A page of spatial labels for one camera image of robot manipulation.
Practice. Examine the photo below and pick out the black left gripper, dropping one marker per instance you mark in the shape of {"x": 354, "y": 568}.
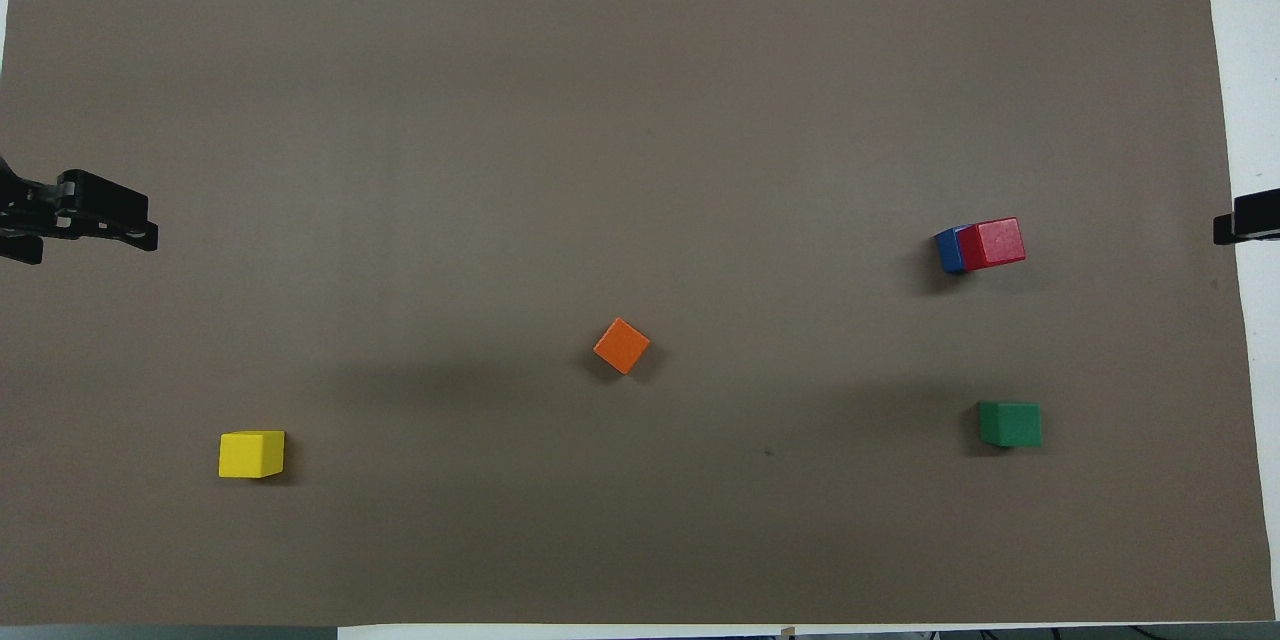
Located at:
{"x": 25, "y": 210}

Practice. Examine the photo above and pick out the green cube block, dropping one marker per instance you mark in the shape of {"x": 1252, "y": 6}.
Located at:
{"x": 1010, "y": 425}

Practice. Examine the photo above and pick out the red cube block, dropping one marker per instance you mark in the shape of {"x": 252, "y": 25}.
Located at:
{"x": 992, "y": 244}

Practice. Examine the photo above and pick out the brown table mat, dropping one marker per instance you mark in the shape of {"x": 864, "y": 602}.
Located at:
{"x": 640, "y": 120}

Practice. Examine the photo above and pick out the blue cube block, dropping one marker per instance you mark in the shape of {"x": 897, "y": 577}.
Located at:
{"x": 947, "y": 252}

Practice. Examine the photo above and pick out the orange cube block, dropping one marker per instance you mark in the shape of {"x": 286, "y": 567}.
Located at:
{"x": 621, "y": 346}

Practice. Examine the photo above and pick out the yellow cube block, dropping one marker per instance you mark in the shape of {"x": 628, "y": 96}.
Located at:
{"x": 251, "y": 455}

